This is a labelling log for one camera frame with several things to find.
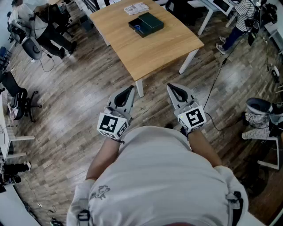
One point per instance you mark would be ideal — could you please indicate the person's white shirt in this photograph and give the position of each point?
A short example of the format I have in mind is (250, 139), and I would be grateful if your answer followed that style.
(159, 176)

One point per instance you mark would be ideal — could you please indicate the black equipment pile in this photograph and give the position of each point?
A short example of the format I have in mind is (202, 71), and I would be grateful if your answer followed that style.
(12, 174)

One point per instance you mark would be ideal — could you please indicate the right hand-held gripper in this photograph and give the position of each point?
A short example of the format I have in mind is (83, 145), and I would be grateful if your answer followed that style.
(194, 118)

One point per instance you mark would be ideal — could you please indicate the stool with patterned clothes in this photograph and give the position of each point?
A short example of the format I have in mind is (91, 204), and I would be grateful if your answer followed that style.
(261, 119)

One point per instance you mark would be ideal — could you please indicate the grey round chair back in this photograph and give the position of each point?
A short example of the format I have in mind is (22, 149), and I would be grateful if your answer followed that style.
(32, 47)

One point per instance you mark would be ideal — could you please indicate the white table leg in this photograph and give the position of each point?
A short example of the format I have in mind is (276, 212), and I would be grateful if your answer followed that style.
(139, 88)
(188, 61)

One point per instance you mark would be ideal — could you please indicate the stack of printed paper sheets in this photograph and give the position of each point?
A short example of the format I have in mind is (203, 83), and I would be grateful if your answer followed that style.
(135, 8)

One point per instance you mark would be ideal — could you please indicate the person's left forearm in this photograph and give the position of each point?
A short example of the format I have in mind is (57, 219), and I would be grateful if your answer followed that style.
(104, 156)

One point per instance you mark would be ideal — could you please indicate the white desk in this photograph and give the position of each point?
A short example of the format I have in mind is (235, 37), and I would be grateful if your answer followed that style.
(5, 134)

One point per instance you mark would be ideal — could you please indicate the dark green box lid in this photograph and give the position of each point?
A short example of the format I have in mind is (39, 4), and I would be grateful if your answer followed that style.
(151, 21)

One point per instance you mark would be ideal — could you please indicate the person's right forearm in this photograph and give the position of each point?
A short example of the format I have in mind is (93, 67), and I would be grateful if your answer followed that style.
(202, 148)

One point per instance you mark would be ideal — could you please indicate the white side table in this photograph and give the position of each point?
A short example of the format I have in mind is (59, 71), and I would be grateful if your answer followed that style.
(207, 13)

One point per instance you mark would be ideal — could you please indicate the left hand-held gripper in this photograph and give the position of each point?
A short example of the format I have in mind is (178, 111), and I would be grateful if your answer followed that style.
(108, 124)

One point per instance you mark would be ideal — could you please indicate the black office chair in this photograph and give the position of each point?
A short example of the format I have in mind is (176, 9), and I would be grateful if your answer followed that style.
(17, 97)

